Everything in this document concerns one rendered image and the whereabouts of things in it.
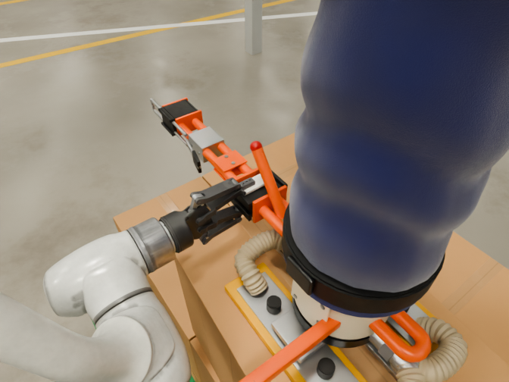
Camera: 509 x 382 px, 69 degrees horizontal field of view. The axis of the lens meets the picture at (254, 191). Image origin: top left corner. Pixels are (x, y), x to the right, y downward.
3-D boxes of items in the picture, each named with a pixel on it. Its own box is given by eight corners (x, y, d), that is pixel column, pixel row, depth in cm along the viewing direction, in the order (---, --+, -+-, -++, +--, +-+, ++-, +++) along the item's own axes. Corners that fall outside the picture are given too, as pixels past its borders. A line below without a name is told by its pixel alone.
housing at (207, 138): (226, 153, 90) (226, 139, 87) (202, 164, 88) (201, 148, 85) (212, 139, 95) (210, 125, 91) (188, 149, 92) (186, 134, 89)
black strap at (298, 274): (468, 258, 54) (480, 242, 51) (357, 352, 44) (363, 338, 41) (354, 173, 67) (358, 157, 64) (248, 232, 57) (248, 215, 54)
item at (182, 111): (204, 126, 98) (201, 110, 95) (179, 136, 95) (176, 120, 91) (188, 112, 103) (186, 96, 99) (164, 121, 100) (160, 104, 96)
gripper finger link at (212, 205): (189, 214, 72) (187, 211, 71) (235, 183, 75) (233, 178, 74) (199, 227, 70) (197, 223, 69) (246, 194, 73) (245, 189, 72)
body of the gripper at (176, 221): (153, 209, 68) (197, 188, 72) (161, 238, 74) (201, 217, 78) (172, 235, 63) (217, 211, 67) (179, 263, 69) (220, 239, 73)
